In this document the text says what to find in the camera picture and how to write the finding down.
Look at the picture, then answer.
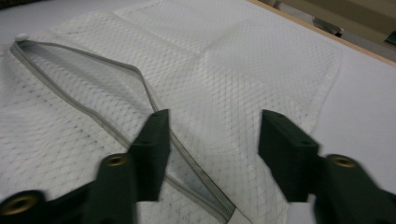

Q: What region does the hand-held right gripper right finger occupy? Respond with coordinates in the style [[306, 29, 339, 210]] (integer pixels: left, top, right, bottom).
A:
[[258, 109, 396, 224]]

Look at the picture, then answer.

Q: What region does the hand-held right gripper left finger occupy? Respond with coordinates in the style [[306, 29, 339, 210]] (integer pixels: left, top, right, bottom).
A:
[[92, 108, 172, 224]]

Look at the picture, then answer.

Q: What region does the white cloth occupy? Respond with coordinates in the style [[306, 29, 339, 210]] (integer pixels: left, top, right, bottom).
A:
[[0, 0, 344, 224]]

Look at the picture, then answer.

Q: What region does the white table cover sheet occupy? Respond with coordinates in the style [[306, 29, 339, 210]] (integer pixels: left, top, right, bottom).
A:
[[0, 0, 396, 224]]

